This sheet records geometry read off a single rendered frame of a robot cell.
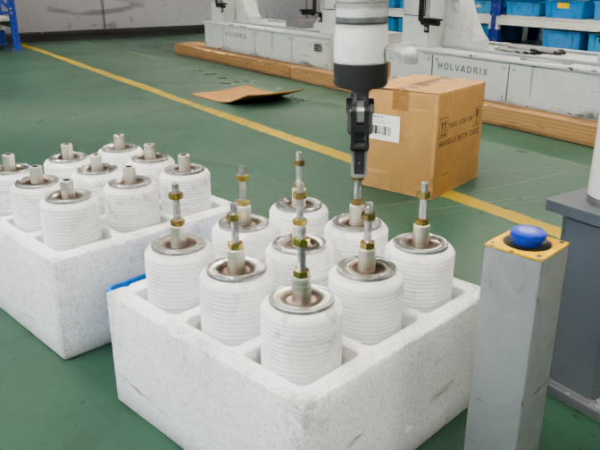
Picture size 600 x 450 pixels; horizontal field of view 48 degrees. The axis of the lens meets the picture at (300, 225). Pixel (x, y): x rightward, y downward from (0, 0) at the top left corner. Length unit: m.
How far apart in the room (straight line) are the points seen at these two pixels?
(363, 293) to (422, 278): 0.12
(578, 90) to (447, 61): 0.69
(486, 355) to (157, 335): 0.41
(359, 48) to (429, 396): 0.47
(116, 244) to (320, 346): 0.51
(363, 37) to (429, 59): 2.43
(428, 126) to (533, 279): 1.16
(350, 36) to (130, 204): 0.51
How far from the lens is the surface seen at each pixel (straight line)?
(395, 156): 1.97
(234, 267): 0.84
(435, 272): 0.92
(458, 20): 3.44
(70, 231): 1.16
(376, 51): 0.92
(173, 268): 0.91
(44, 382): 1.16
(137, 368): 0.99
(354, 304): 0.83
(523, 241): 0.79
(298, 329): 0.75
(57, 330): 1.19
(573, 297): 1.05
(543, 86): 2.92
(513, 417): 0.87
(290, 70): 4.17
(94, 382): 1.13
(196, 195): 1.28
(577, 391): 1.10
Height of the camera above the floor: 0.60
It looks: 21 degrees down
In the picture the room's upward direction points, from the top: straight up
